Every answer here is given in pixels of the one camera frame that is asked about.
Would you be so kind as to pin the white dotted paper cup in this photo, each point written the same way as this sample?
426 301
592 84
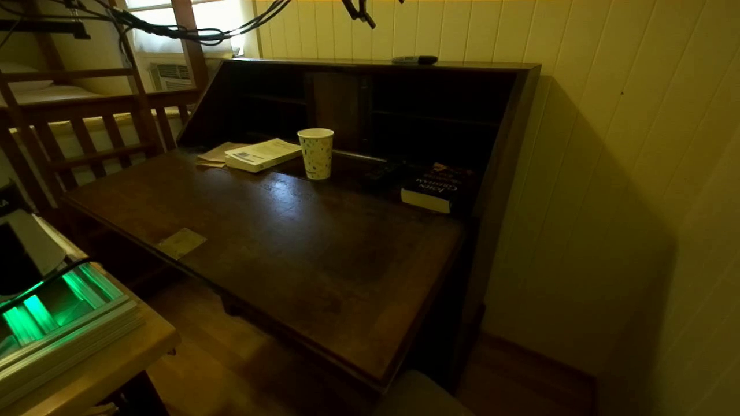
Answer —
316 154

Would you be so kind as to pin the dark wooden secretary desk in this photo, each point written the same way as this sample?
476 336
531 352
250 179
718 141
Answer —
325 254

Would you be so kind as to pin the green lit aluminium frame device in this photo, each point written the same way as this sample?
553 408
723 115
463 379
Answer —
60 314

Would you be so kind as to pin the small paper note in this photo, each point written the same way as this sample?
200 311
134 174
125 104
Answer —
184 244

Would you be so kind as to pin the marker pen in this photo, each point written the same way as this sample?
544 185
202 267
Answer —
415 61

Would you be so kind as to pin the dark wooden slatted frame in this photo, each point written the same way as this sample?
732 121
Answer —
84 130

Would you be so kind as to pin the dark hardcover book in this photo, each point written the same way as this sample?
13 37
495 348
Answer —
436 189

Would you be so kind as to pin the white window air conditioner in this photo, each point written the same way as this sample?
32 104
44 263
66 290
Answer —
172 75

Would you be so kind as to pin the white paperback book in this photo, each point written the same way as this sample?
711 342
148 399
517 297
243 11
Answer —
263 154

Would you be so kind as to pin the light wooden side table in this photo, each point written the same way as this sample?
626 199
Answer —
116 362

